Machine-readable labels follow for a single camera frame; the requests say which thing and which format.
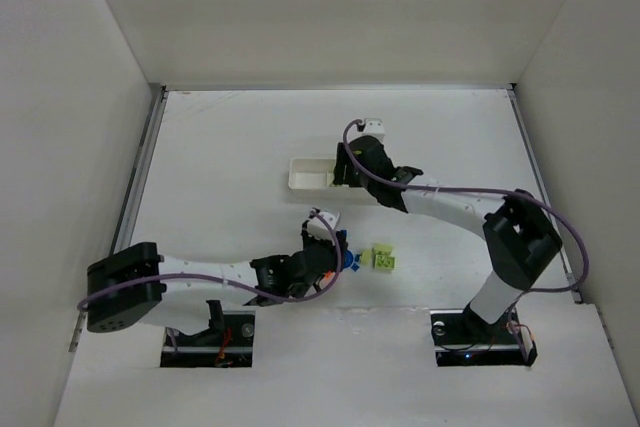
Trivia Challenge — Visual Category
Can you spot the blue round lego piece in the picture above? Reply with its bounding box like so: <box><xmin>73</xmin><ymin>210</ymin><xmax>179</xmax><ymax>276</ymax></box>
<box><xmin>342</xmin><ymin>250</ymin><xmax>361</xmax><ymax>272</ymax></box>

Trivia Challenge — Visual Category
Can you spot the small green lego brick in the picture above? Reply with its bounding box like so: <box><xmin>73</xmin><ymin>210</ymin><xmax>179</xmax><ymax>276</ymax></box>
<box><xmin>359</xmin><ymin>243</ymin><xmax>393</xmax><ymax>264</ymax></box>

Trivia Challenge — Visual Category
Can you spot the large green lego brick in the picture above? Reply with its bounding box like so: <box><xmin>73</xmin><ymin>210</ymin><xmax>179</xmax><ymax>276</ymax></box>
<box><xmin>372</xmin><ymin>253</ymin><xmax>396</xmax><ymax>273</ymax></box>

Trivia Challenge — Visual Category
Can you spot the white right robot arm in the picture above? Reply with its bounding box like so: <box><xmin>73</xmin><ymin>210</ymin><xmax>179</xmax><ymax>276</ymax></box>
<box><xmin>334</xmin><ymin>135</ymin><xmax>562</xmax><ymax>331</ymax></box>

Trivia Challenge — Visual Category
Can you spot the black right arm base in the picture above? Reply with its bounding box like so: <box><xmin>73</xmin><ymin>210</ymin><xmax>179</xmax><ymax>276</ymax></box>
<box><xmin>430</xmin><ymin>309</ymin><xmax>538</xmax><ymax>367</ymax></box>

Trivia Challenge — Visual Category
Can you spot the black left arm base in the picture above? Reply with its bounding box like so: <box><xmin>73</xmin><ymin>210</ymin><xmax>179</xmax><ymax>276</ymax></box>
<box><xmin>159</xmin><ymin>301</ymin><xmax>256</xmax><ymax>369</ymax></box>

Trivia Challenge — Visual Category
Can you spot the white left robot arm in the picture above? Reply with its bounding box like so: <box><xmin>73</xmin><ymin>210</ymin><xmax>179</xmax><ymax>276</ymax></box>
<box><xmin>80</xmin><ymin>232</ymin><xmax>348</xmax><ymax>336</ymax></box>

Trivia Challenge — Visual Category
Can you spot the white divided sorting tray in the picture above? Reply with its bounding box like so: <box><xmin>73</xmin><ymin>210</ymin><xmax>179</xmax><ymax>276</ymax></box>
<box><xmin>288</xmin><ymin>157</ymin><xmax>376</xmax><ymax>205</ymax></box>

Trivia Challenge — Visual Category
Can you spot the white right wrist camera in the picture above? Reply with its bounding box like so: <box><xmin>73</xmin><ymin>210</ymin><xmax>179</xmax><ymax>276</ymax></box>
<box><xmin>358</xmin><ymin>118</ymin><xmax>386</xmax><ymax>142</ymax></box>

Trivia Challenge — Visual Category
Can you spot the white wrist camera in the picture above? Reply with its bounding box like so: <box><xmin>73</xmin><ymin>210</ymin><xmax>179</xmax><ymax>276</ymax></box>
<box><xmin>358</xmin><ymin>118</ymin><xmax>386</xmax><ymax>142</ymax></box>
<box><xmin>303</xmin><ymin>209</ymin><xmax>340</xmax><ymax>240</ymax></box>

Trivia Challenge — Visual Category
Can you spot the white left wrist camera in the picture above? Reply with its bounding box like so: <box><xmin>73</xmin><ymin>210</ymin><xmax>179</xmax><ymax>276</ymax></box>
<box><xmin>303</xmin><ymin>209</ymin><xmax>340</xmax><ymax>240</ymax></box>

